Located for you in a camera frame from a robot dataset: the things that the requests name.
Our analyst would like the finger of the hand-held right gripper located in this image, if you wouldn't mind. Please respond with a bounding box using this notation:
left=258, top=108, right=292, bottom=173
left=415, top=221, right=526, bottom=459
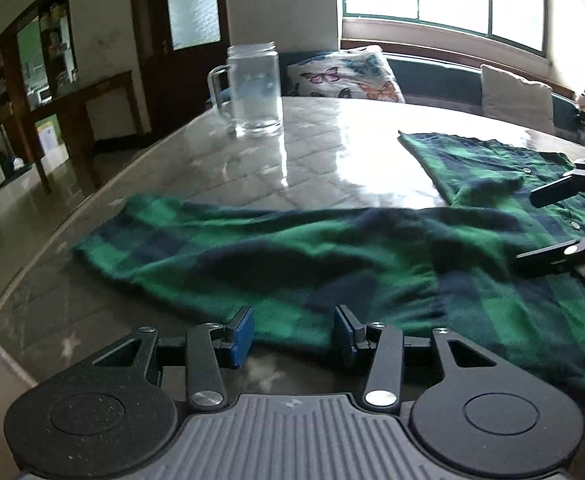
left=529, top=156, right=585, bottom=209
left=516, top=200, right=585, bottom=302

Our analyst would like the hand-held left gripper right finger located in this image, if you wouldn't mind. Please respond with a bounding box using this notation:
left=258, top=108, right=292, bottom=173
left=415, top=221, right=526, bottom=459
left=333, top=304, right=510, bottom=410

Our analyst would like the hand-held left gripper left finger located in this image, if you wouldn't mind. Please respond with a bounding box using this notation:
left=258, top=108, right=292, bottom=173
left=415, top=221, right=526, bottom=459
left=92, top=305, right=256, bottom=409

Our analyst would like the green plaid shirt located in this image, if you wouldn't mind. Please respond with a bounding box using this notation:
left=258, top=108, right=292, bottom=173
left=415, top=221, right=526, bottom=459
left=71, top=131, right=585, bottom=401

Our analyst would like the plain white pillow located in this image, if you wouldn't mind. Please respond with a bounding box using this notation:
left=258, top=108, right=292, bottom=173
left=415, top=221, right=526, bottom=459
left=479, top=64, right=555, bottom=135

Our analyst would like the blue sofa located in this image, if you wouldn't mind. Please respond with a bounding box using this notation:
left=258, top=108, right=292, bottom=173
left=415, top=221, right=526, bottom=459
left=280, top=50, right=585, bottom=151

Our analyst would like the butterfly print pillow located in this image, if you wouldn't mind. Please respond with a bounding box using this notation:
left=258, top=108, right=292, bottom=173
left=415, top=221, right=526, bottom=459
left=286, top=45, right=407, bottom=104

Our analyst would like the clear glass mug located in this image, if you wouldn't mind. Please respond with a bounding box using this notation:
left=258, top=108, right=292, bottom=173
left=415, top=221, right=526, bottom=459
left=207, top=41, right=284, bottom=138

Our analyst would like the dark wooden desk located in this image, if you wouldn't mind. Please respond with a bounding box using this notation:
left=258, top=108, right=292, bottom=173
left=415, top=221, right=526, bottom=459
left=22, top=71, right=140, bottom=193

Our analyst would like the wooden door with glass pane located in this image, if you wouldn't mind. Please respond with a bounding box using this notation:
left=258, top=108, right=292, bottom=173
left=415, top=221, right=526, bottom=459
left=127, top=0, right=230, bottom=136

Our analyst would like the wooden shelf cabinet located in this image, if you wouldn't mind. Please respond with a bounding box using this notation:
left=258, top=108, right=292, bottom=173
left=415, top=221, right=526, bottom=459
left=0, top=0, right=80, bottom=111

